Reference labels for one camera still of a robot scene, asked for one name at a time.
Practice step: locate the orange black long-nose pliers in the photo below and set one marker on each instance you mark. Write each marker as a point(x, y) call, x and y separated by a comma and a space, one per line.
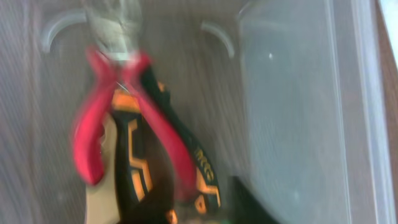
point(159, 161)

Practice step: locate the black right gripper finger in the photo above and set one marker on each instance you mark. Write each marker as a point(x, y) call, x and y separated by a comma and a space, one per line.
point(245, 208)

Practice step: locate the red handled small pliers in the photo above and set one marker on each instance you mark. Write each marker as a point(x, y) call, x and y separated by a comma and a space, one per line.
point(116, 26)

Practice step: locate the clear plastic container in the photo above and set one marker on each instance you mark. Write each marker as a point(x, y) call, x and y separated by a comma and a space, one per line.
point(286, 95)

